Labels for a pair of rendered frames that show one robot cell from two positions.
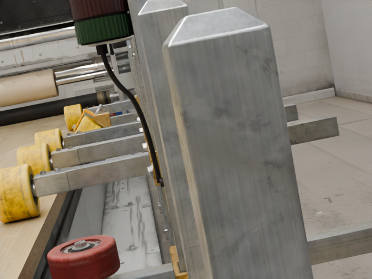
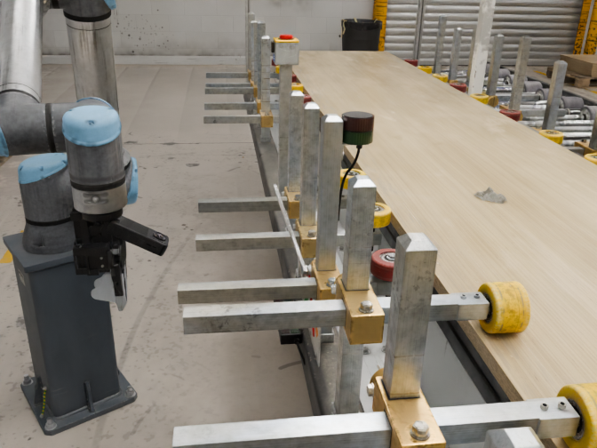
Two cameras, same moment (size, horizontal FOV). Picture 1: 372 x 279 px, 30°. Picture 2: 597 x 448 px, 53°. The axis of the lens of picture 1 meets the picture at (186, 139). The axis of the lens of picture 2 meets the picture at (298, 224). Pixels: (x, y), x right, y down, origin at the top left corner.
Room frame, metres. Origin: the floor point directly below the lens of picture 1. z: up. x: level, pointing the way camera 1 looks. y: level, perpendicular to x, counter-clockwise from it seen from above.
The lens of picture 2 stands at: (1.81, -0.12, 1.44)
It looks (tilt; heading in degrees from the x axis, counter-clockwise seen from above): 24 degrees down; 176
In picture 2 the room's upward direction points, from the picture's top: 1 degrees clockwise
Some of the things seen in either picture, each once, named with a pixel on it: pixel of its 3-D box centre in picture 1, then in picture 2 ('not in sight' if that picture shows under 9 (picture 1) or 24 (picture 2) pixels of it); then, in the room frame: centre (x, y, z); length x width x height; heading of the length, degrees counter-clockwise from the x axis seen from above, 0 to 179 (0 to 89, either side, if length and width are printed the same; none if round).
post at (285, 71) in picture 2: not in sight; (284, 136); (-0.01, -0.03, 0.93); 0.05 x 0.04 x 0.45; 4
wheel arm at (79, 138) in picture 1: (159, 123); not in sight; (1.54, 0.05, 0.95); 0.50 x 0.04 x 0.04; 94
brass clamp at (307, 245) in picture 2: not in sight; (308, 236); (0.52, 0.00, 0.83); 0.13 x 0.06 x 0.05; 4
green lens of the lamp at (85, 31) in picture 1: (103, 29); (356, 134); (0.74, 0.06, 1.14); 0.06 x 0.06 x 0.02
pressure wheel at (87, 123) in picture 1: (87, 133); not in sight; (1.77, 0.25, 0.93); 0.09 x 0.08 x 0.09; 94
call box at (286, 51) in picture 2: not in sight; (285, 52); (-0.01, -0.03, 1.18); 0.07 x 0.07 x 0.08; 4
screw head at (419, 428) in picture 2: not in sight; (420, 429); (1.32, 0.05, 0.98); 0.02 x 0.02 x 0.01
